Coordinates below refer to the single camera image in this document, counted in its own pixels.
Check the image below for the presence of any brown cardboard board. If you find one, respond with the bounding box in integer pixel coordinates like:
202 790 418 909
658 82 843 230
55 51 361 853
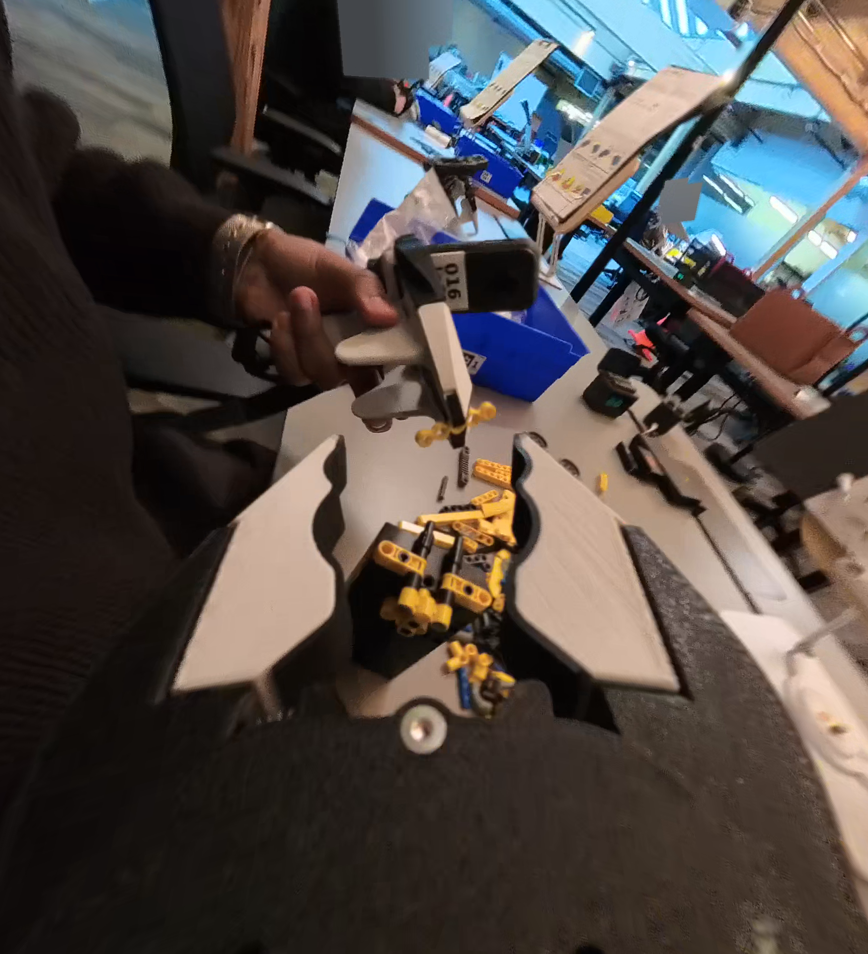
460 39 560 128

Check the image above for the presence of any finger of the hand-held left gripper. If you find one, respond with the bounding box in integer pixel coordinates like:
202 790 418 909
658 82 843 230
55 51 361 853
416 301 475 450

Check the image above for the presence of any blue plastic bin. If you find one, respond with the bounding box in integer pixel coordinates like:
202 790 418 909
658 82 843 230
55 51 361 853
348 197 590 403

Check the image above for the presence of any white plastic object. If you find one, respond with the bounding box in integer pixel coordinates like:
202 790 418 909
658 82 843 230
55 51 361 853
720 607 868 888

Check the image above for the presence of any person's left hand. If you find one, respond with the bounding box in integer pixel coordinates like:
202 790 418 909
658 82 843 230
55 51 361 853
233 226 399 394

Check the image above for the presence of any black metal clamp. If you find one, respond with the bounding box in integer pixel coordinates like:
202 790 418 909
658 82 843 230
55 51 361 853
432 155 490 228

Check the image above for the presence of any person's dark sweater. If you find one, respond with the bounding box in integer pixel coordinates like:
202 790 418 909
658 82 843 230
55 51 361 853
0 0 286 821

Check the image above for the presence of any pile of yellow building parts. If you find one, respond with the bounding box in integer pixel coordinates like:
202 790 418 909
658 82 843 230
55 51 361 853
413 456 519 718

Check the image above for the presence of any blue crate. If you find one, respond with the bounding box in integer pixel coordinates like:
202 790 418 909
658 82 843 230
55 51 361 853
455 133 526 199

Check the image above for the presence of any brown chair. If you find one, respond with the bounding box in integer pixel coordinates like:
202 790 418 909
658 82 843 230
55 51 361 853
728 287 863 385

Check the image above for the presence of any black stand pole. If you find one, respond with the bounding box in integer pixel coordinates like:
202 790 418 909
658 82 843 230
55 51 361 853
568 0 809 303

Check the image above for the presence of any silver bracelet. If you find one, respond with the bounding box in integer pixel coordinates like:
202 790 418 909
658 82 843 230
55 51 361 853
214 214 280 303

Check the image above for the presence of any black box device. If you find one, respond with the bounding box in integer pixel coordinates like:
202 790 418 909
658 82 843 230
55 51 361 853
583 349 647 420

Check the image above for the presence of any black bracket part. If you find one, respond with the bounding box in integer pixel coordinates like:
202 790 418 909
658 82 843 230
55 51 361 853
616 436 705 517

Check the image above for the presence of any clear plastic bag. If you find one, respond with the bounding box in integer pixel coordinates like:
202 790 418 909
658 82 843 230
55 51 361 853
363 167 479 262

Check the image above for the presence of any black office chair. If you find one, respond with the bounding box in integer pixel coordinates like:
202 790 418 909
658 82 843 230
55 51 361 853
151 0 347 247

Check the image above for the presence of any instruction board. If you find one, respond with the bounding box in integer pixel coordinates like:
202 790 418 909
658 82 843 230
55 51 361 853
531 67 733 234

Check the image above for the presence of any person's left forearm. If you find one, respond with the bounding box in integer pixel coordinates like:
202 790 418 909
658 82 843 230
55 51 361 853
54 149 256 329

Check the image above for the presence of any yellow holed beam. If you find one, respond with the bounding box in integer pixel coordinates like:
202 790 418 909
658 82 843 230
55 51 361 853
414 401 499 449

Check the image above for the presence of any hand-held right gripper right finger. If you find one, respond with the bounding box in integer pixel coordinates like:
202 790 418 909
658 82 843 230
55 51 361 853
507 432 682 696

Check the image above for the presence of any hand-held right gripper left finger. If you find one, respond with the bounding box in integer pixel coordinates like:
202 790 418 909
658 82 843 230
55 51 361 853
171 434 350 696

